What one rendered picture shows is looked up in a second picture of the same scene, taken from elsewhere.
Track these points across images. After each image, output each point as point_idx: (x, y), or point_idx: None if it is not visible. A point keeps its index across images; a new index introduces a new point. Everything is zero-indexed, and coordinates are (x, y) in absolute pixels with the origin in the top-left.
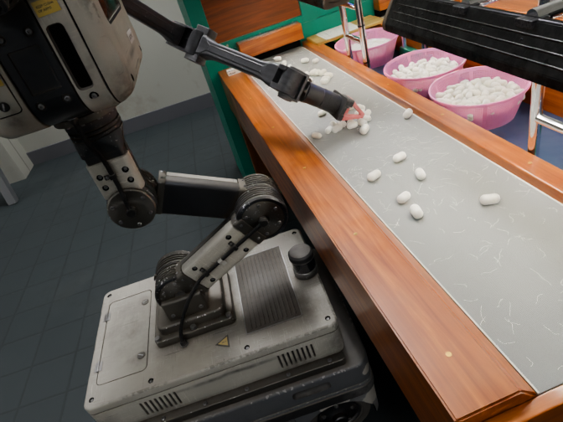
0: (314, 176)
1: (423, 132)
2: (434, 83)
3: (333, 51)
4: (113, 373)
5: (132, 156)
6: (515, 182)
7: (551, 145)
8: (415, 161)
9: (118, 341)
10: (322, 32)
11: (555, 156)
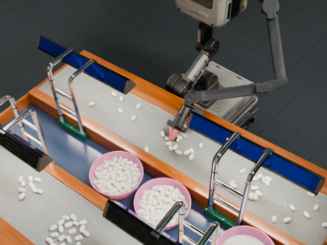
0: (162, 96)
1: (132, 139)
2: (142, 173)
3: (263, 229)
4: (209, 67)
5: (201, 34)
6: (85, 115)
7: (78, 162)
8: (127, 120)
9: (222, 74)
10: None
11: (76, 154)
